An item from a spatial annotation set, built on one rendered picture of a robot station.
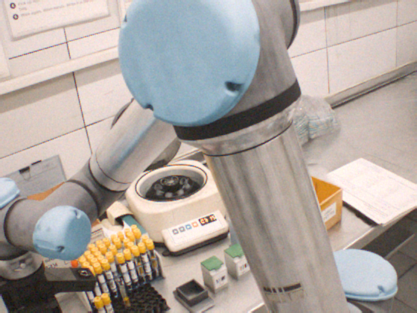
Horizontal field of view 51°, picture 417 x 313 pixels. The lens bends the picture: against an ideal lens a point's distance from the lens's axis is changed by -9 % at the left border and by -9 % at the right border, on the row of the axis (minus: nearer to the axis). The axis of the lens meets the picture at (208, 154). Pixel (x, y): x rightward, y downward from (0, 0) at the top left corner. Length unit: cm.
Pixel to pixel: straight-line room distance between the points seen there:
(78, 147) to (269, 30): 109
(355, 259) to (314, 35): 132
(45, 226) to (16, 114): 73
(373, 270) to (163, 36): 43
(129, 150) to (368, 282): 36
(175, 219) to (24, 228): 61
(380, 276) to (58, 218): 43
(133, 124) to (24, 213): 20
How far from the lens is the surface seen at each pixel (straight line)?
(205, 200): 120
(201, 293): 102
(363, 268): 65
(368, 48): 217
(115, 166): 65
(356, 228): 124
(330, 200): 119
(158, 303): 104
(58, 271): 82
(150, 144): 61
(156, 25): 35
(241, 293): 106
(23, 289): 80
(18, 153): 135
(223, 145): 37
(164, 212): 117
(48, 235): 62
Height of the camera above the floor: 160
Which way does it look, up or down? 26 degrees down
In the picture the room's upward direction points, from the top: 8 degrees counter-clockwise
